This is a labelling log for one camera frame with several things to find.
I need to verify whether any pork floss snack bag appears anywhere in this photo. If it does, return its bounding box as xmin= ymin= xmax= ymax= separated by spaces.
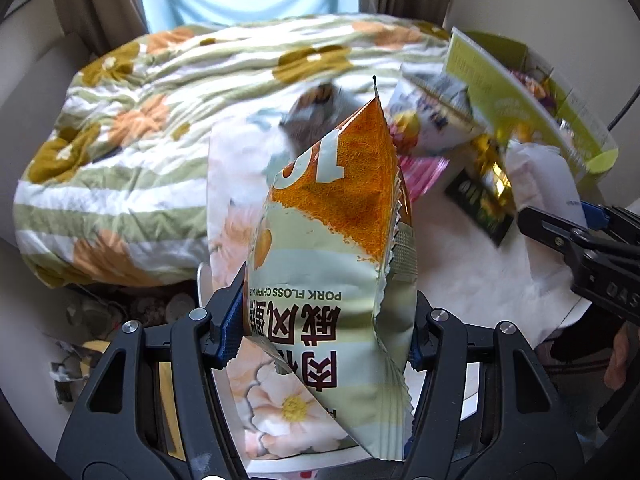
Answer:
xmin=245 ymin=99 xmax=416 ymax=462

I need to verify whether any gold chocolate snack bag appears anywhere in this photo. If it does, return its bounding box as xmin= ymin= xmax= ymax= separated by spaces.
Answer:
xmin=471 ymin=134 xmax=515 ymax=212

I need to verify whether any person right hand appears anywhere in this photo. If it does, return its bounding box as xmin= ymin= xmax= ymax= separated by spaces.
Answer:
xmin=603 ymin=323 xmax=639 ymax=391

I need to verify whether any dark green small packet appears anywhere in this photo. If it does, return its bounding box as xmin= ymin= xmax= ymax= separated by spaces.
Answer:
xmin=445 ymin=169 xmax=513 ymax=246

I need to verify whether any green cardboard box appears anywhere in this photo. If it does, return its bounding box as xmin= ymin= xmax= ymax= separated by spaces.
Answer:
xmin=445 ymin=28 xmax=618 ymax=182

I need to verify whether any purple snack bag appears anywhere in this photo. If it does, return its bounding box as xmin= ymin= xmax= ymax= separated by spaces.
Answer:
xmin=511 ymin=70 xmax=556 ymax=115

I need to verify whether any pink white snack bag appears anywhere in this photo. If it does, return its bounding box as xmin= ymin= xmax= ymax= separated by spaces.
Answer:
xmin=398 ymin=155 xmax=449 ymax=203

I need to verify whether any grey blue snack bag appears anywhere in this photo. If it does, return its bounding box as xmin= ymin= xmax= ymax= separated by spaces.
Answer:
xmin=385 ymin=68 xmax=486 ymax=157

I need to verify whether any floral striped duvet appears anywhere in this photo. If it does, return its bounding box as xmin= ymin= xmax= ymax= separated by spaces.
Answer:
xmin=13 ymin=14 xmax=448 ymax=288

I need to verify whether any white red text snack bag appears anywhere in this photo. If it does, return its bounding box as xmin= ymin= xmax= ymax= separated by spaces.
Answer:
xmin=280 ymin=84 xmax=352 ymax=156

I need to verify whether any white padded headboard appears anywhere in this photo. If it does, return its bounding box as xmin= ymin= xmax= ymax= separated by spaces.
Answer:
xmin=0 ymin=34 xmax=90 ymax=246

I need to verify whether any left brown curtain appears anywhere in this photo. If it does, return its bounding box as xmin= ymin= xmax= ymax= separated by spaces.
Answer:
xmin=53 ymin=0 xmax=148 ymax=54

